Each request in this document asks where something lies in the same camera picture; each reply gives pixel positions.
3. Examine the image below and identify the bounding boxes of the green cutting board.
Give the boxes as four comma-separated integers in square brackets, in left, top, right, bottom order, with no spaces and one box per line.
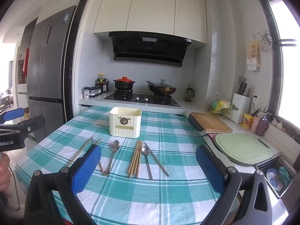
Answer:
[215,133,274,166]

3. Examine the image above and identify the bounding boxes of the blue white bowl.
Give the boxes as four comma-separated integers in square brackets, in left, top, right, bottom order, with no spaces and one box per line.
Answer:
[266,170,285,189]

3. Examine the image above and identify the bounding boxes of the glass wok lid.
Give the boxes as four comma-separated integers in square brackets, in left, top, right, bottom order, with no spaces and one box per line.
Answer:
[152,79,174,89]

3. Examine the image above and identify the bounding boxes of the hanging metal trivet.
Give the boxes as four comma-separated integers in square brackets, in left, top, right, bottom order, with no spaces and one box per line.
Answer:
[258,32,275,54]

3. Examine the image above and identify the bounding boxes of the black cable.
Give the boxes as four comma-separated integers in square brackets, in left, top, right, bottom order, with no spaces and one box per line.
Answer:
[9,166,20,211]

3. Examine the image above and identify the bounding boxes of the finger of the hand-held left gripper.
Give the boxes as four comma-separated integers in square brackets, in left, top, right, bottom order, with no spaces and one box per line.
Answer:
[0,107,25,124]
[0,116,46,136]

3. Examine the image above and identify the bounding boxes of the black padded bar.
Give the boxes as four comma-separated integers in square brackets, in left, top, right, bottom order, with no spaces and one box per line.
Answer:
[188,114,204,132]

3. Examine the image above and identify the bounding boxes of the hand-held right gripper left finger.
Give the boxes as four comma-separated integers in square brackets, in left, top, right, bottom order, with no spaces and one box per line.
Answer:
[23,145,102,225]

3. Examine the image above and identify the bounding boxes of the black clay pot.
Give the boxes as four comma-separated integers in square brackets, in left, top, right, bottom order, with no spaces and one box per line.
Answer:
[113,80,136,91]

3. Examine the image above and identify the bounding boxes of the black range hood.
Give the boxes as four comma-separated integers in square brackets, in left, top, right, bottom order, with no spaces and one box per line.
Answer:
[108,31,191,67]

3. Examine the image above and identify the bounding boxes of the purple soap bottle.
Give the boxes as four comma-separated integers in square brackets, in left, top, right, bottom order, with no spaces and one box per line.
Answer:
[255,112,270,136]

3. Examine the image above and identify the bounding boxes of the white wall cabinet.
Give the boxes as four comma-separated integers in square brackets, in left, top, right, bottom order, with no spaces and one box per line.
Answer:
[93,0,207,44]

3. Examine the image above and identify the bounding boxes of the dark wok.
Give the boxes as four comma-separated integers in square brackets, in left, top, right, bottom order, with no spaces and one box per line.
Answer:
[146,80,177,96]

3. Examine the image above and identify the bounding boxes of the metal sink basket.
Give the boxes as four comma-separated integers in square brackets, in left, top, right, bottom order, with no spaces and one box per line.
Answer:
[255,153,298,198]

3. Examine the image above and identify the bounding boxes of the wooden cutting board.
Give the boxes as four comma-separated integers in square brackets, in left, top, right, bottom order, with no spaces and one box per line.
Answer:
[191,112,233,133]

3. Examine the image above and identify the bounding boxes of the teal checkered tablecloth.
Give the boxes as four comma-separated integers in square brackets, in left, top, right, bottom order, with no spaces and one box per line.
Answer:
[15,105,237,225]

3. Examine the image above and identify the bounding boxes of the condiment bottles and jars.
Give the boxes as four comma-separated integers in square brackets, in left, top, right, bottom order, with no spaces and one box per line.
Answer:
[88,86,103,98]

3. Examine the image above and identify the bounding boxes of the bundle of plastic bags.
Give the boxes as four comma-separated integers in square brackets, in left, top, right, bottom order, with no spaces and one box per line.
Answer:
[208,92,233,119]

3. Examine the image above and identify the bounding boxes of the pink cup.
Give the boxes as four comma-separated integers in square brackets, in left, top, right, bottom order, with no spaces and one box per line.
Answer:
[251,116,261,132]

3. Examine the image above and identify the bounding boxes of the hanging printed bag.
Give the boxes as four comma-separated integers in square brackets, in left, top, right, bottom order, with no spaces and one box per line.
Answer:
[246,36,262,71]

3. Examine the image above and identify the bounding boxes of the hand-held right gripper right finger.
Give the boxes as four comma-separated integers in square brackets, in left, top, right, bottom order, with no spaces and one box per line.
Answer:
[196,145,283,225]

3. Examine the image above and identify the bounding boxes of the person's left hand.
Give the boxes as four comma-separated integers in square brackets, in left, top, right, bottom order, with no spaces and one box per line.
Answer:
[0,154,12,198]

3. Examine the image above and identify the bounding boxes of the glass oil jug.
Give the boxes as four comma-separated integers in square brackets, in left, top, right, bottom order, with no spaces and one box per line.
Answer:
[185,85,195,102]

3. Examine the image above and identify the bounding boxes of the teal dishcloth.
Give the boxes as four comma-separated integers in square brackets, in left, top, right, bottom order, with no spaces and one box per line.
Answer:
[278,166,293,184]

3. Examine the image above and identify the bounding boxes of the black gas hob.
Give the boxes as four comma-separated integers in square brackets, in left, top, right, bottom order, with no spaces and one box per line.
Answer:
[104,89,181,107]

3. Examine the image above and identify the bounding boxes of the garlic bulbs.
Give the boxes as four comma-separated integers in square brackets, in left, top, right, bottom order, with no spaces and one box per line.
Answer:
[271,118,287,131]

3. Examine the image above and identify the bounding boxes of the grey refrigerator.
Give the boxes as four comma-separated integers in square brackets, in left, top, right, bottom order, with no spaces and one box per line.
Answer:
[26,5,77,143]

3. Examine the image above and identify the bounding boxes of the window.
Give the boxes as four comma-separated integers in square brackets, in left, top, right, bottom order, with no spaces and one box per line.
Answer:
[265,0,300,136]

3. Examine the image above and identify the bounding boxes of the red hanging cloth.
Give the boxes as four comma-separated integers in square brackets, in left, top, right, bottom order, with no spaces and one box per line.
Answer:
[22,48,30,78]

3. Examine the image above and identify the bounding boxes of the yellow printed cup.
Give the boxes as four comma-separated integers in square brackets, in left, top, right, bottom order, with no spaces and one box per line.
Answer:
[242,112,255,129]

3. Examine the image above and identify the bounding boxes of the pink heat pad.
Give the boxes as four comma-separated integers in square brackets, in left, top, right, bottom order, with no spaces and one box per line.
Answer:
[203,133,219,146]

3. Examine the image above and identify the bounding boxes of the cream ribbed utensil holder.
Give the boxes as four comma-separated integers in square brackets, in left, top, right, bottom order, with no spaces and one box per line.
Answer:
[109,107,142,137]

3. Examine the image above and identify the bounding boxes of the white knife block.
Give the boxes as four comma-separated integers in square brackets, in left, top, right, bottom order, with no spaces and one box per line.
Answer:
[231,93,251,124]

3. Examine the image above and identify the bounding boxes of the metal spoon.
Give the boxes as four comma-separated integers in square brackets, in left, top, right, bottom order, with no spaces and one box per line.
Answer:
[105,140,121,176]
[141,145,153,181]

